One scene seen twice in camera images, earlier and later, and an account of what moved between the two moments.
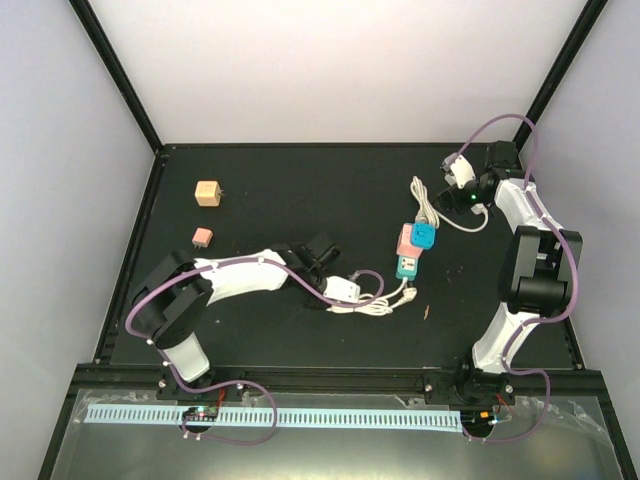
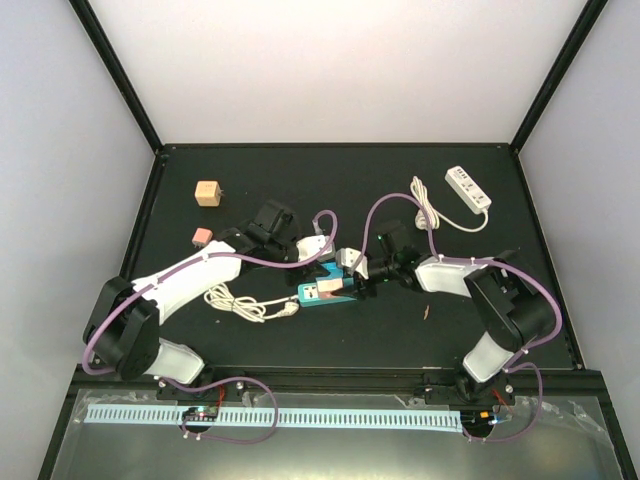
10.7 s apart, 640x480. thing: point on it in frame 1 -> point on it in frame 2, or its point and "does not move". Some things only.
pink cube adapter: [404, 245] -> [327, 285]
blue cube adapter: [423, 235] -> [335, 271]
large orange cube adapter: [208, 193] does not move
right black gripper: [451, 192] -> [360, 290]
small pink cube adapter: [202, 237] does not move
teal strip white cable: [380, 306] -> [258, 311]
